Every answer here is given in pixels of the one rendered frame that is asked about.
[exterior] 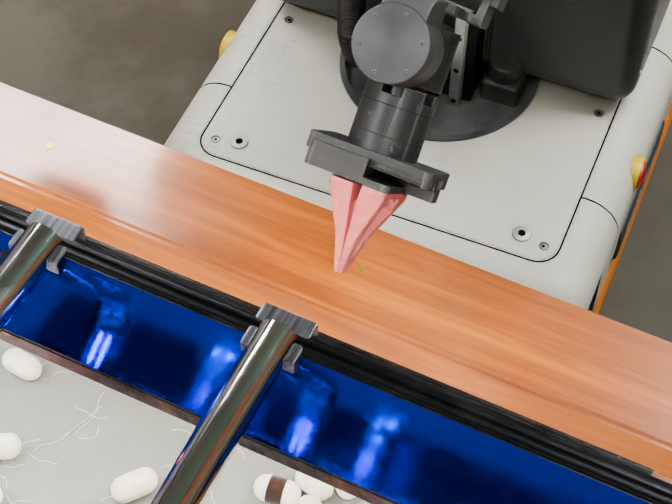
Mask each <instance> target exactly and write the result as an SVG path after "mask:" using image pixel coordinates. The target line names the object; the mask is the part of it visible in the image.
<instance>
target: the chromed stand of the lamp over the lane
mask: <svg viewBox="0 0 672 504"><path fill-rule="evenodd" d="M25 221H26V222H27V223H29V226H28V227H27V228H26V229H25V230H23V229H19V230H18V231H17V232H16V233H15V235H14V236H13V237H12V239H11V240H10V241H9V244H8V246H9V249H10V250H8V249H3V250H2V251H1V252H0V333H1V332H2V331H3V329H4V328H5V327H6V325H7V324H8V323H9V321H10V320H11V319H12V317H13V316H14V315H15V313H16V312H17V311H18V309H19V308H20V306H21V305H22V304H23V302H24V301H25V300H26V298H27V297H28V296H29V294H30V293H31V292H32V290H33V289H34V288H35V286H36V285H37V284H38V282H39V281H40V280H41V278H42V277H43V276H44V274H45V273H46V272H47V270H49V271H51V272H54V273H56V274H61V272H62V271H63V265H64V259H65V257H66V254H67V249H66V247H64V246H62V245H61V244H62V242H63V240H62V239H61V238H60V236H61V237H63V238H65V239H68V240H70V241H75V240H79V239H82V240H86V234H85V230H84V228H83V227H82V226H80V225H77V224H75V223H72V222H70V221H67V220H65V219H63V218H60V217H58V216H55V215H53V214H50V213H48V212H46V211H43V210H41V209H38V208H35V209H34V210H33V211H32V213H31V214H30V215H29V217H28V218H27V219H26V220H25ZM256 317H257V318H258V319H260V320H263V321H262V322H261V323H260V324H259V326H258V327H256V326H253V325H252V326H249V328H248V329H247V331H246V332H245V334H244V335H243V337H242V339H241V340H240V346H241V351H242V353H241V355H240V356H239V358H238V359H237V361H236V363H235V364H234V366H233V367H232V369H231V371H230V372H229V374H228V375H227V377H226V379H225V380H224V382H223V383H222V385H221V387H220V388H219V390H218V391H217V393H216V395H215V396H214V398H213V400H212V401H211V403H210V404H209V406H208V408H207V409H206V411H205V412H204V414H203V416H202V417H201V419H200V420H199V422H198V424H197V425H196V427H195V428H194V430H193V432H192V433H191V435H190V436H189V438H188V440H187V441H186V443H185V444H184V446H183V448H182V449H181V451H180V453H179V454H178V456H177V457H176V459H175V461H174V462H173V464H172V465H171V467H170V469H169V470H168V472H167V473H166V475H165V477H164V478H163V480H162V481H161V483H160V485H159V486H158V488H157V489H156V491H155V493H154V494H153V496H152V497H151V499H150V501H149V502H148V504H203V503H204V501H205V500H206V498H207V496H208V495H209V493H210V491H211V490H212V488H213V486H214V485H215V483H216V481H217V480H218V478H219V476H220V475H221V473H222V471H223V470H224V468H225V466H226V465H227V463H228V461H229V460H230V458H231V456H232V455H233V453H234V451H235V450H236V448H237V446H238V445H239V443H240V441H241V440H242V438H243V436H244V435H245V433H246V431H247V430H248V428H249V426H250V425H251V423H252V421H253V420H254V418H255V416H256V415H257V413H258V411H259V410H260V408H261V406H262V404H263V403H264V401H265V399H266V398H267V396H268V394H269V393H270V391H271V389H272V388H273V386H274V384H275V383H276V381H277V379H278V378H279V376H280V374H281V373H282V371H283V370H285V371H287V372H290V373H292V374H294V373H296V371H297V369H298V366H299V362H300V358H301V356H302V353H303V348H302V346H301V345H299V344H296V343H297V341H298V338H297V336H296V335H299V336H301V337H304V338H312V337H313V336H318V324H317V323H315V322H313V321H310V320H308V319H306V318H303V317H301V316H298V315H296V314H293V313H291V312H289V311H286V310H284V309H281V308H279V307H276V306H274V305H272V304H269V303H264V304H263V305H262V307H261V308H260V310H259V311H258V313H257V315H256ZM295 334H296V335H295Z"/></svg>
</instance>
